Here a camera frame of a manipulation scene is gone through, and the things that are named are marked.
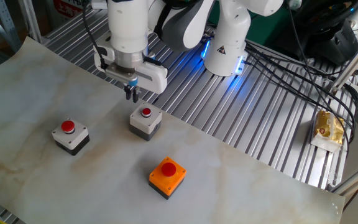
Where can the blue metal shelf rack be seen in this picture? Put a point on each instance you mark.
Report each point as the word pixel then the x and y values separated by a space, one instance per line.
pixel 8 25

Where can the red sign white characters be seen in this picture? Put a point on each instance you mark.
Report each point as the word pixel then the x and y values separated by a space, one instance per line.
pixel 67 7

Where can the orange box red mushroom button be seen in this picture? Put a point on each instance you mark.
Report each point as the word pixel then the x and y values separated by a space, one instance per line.
pixel 166 180

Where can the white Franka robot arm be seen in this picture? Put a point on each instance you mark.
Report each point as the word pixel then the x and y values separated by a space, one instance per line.
pixel 129 25

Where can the marble pattern table mat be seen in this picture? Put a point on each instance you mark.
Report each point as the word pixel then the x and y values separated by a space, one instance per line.
pixel 104 174

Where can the yellow snack bag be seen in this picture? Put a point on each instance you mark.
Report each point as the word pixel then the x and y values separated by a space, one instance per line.
pixel 328 130

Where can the white black box red button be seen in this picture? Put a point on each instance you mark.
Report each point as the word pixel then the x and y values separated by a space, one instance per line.
pixel 71 138

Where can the white grey box red button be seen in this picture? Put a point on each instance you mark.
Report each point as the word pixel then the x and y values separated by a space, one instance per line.
pixel 145 124

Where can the black steering wheel controller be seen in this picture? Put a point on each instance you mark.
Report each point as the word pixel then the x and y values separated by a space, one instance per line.
pixel 331 43

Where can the metal wrist bracket blue caps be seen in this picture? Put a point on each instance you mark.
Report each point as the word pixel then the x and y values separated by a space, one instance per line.
pixel 120 71

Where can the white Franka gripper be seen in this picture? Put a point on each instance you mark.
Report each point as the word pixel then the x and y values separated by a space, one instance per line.
pixel 155 77

